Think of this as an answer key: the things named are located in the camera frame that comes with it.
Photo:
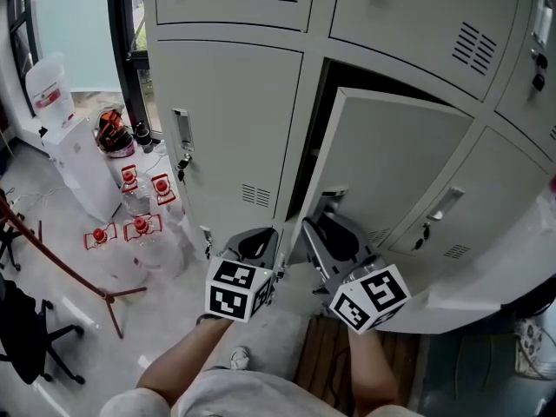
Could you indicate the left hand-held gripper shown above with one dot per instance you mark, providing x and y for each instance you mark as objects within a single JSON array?
[{"x": 230, "y": 291}]

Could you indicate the white water dispenser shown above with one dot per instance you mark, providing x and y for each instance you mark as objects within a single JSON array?
[{"x": 82, "y": 167}]

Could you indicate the grey locker door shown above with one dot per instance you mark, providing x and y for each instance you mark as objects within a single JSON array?
[{"x": 391, "y": 154}]

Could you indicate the white boxy ledge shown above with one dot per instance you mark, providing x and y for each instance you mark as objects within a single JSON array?
[{"x": 469, "y": 293}]

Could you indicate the black window frame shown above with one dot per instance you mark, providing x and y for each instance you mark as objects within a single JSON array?
[{"x": 119, "y": 37}]

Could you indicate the person's white shirt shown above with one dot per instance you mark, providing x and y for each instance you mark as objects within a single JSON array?
[{"x": 243, "y": 395}]

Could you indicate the orange and black helmet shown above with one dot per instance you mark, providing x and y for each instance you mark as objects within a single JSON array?
[{"x": 114, "y": 135}]

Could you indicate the grey metal locker cabinet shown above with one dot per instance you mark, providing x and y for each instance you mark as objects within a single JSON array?
[{"x": 226, "y": 102}]

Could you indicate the person's right forearm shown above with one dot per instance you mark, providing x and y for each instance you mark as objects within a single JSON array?
[{"x": 371, "y": 367}]

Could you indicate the large dispenser water jug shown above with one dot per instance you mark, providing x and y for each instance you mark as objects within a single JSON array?
[{"x": 48, "y": 85}]

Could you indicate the person's left forearm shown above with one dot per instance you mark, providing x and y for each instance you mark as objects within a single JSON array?
[{"x": 182, "y": 359}]

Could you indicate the brown wooden floor mat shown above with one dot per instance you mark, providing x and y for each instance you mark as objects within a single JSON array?
[{"x": 321, "y": 354}]

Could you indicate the black office chair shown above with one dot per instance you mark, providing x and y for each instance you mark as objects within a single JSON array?
[
  {"x": 9, "y": 241},
  {"x": 17, "y": 332}
]

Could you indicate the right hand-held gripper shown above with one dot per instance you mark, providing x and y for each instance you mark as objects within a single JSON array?
[{"x": 369, "y": 298}]

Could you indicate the clear jug with red cap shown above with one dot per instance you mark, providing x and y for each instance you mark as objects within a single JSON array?
[
  {"x": 161, "y": 187},
  {"x": 100, "y": 235},
  {"x": 129, "y": 177},
  {"x": 141, "y": 225}
]

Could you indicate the person's white shoe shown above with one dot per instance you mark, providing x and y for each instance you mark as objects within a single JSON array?
[{"x": 239, "y": 359}]

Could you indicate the small black bottle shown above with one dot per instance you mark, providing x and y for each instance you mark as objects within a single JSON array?
[{"x": 142, "y": 137}]

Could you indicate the frosted glass panel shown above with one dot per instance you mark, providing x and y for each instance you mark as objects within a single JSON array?
[{"x": 74, "y": 28}]

